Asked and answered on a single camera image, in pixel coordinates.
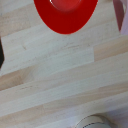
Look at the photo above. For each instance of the red plastic bowl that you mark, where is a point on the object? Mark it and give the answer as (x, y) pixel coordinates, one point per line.
(66, 20)

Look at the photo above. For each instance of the dark object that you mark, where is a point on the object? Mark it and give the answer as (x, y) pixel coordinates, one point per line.
(1, 53)

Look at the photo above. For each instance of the white round cup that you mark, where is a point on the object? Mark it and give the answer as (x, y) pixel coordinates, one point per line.
(96, 122)

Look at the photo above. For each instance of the pink object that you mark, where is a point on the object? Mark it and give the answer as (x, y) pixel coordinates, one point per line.
(122, 16)

